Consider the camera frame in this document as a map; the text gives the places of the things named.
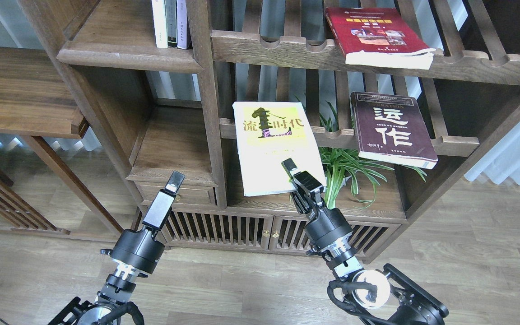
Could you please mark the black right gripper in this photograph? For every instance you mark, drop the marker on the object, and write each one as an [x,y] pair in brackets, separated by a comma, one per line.
[327,229]

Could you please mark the dark wooden bookshelf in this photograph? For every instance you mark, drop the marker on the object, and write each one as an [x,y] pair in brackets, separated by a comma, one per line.
[160,110]

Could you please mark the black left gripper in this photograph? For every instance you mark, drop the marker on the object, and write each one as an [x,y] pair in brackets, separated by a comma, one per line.
[140,249]

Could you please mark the dark brown book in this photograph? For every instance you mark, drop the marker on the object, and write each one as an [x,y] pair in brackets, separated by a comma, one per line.
[390,128]

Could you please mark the red book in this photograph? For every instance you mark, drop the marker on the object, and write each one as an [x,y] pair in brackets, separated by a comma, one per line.
[378,37]

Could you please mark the dark green upright book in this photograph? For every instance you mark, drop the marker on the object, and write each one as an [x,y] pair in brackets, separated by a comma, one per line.
[171,22]

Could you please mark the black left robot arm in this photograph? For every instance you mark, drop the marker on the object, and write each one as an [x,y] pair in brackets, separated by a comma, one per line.
[112,302]

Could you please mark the wooden side table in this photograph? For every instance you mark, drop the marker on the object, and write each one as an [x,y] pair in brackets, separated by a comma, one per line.
[35,104]

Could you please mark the yellow green book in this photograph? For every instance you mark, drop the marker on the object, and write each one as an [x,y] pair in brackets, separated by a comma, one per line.
[267,134]

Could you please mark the green spider plant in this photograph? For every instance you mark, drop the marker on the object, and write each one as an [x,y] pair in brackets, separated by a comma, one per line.
[341,163]

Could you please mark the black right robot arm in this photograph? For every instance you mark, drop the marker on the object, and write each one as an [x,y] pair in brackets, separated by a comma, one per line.
[385,297]

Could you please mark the white upright book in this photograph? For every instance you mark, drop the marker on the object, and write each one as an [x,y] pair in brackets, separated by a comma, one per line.
[160,23]

